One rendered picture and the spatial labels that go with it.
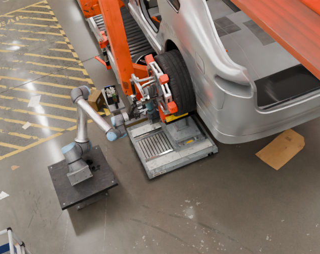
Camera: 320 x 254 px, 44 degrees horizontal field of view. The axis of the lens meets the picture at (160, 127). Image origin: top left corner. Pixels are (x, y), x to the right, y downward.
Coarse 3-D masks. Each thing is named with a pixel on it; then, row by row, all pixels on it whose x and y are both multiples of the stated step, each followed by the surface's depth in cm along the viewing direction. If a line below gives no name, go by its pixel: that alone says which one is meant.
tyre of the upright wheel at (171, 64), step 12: (156, 60) 399; (168, 60) 385; (180, 60) 385; (168, 72) 378; (180, 72) 379; (180, 84) 379; (192, 84) 381; (180, 96) 383; (192, 96) 386; (180, 108) 391; (192, 108) 401
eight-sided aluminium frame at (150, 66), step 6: (150, 66) 395; (156, 66) 391; (156, 72) 384; (162, 72) 383; (150, 84) 430; (162, 90) 384; (168, 90) 382; (168, 96) 382; (162, 102) 428; (162, 108) 421
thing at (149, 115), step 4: (152, 100) 466; (156, 104) 462; (156, 108) 458; (156, 112) 461; (148, 116) 462; (152, 116) 463; (156, 116) 466; (148, 120) 488; (152, 120) 486; (156, 120) 485
